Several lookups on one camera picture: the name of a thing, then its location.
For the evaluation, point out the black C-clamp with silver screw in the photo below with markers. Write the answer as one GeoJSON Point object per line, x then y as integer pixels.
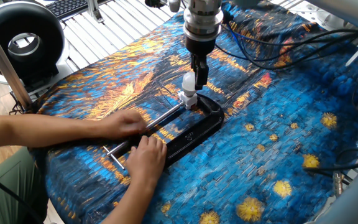
{"type": "Point", "coordinates": [204, 127]}

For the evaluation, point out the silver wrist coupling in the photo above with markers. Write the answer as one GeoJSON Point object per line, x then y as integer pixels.
{"type": "Point", "coordinates": [203, 20]}

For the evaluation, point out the white wrist mount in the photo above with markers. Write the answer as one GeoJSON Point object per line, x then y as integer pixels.
{"type": "Point", "coordinates": [174, 4]}

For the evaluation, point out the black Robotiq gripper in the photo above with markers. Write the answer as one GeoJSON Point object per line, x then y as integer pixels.
{"type": "Point", "coordinates": [200, 46]}

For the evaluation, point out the person's left forearm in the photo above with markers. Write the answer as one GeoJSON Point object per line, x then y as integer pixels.
{"type": "Point", "coordinates": [42, 130]}

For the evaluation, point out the person's right forearm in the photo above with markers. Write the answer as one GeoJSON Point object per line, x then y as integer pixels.
{"type": "Point", "coordinates": [129, 205]}

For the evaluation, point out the aluminium bracket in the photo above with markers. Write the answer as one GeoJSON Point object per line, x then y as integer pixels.
{"type": "Point", "coordinates": [93, 11]}

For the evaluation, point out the black keyboard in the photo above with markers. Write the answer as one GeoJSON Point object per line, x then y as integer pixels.
{"type": "Point", "coordinates": [67, 6]}

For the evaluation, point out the green trousers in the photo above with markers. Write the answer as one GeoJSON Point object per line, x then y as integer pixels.
{"type": "Point", "coordinates": [8, 186]}

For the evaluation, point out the silver metal plug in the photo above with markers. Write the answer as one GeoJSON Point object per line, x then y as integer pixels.
{"type": "Point", "coordinates": [338, 183]}

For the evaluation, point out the person's left hand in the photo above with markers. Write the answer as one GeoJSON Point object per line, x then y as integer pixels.
{"type": "Point", "coordinates": [123, 124]}

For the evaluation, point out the aluminium frame post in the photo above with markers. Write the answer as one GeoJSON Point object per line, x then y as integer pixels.
{"type": "Point", "coordinates": [5, 65]}

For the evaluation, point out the person's right hand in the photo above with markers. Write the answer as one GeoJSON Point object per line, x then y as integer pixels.
{"type": "Point", "coordinates": [148, 161]}

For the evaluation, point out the silver cylinder base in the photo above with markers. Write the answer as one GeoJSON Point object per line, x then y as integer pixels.
{"type": "Point", "coordinates": [328, 21]}

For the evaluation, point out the black round knob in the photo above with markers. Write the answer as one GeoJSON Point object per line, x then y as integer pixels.
{"type": "Point", "coordinates": [154, 3]}

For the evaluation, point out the white light bulb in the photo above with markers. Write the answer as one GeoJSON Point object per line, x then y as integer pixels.
{"type": "Point", "coordinates": [188, 84]}

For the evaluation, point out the white lamp socket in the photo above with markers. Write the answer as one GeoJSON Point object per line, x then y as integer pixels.
{"type": "Point", "coordinates": [188, 100]}

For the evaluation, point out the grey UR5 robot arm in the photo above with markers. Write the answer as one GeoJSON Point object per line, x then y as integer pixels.
{"type": "Point", "coordinates": [353, 205]}

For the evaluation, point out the starry night painting tablecloth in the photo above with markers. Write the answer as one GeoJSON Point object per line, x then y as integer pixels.
{"type": "Point", "coordinates": [259, 155]}

